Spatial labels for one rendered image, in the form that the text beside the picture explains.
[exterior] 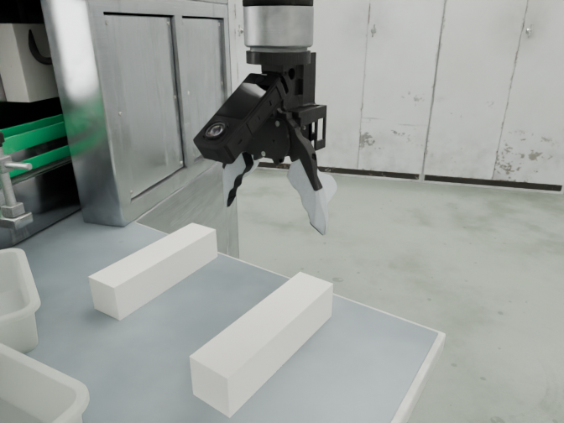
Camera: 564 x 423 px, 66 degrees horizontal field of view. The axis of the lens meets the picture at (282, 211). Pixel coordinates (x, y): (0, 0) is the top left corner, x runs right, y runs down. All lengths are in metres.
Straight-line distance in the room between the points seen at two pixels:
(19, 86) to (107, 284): 0.68
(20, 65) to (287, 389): 0.98
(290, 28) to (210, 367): 0.38
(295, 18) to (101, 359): 0.50
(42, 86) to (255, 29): 0.89
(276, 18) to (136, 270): 0.46
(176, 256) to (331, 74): 2.93
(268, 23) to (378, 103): 3.12
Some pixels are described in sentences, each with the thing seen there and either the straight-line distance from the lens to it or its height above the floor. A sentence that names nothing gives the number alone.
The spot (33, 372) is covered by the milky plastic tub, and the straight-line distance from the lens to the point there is 0.58.
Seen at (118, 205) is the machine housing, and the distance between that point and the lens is 1.03.
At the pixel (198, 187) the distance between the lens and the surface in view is 1.37.
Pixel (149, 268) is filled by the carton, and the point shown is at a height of 0.81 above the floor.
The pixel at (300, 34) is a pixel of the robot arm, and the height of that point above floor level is 1.16.
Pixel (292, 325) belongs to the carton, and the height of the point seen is 0.80.
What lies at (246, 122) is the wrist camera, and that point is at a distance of 0.44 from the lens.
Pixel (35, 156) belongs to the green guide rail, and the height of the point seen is 0.91.
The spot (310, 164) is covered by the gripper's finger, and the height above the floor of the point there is 1.04.
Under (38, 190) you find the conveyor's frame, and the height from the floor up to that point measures 0.85.
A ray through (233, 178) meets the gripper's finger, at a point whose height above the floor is 1.00.
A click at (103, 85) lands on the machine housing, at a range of 0.97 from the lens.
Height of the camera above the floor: 1.17
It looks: 23 degrees down
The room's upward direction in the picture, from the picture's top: straight up
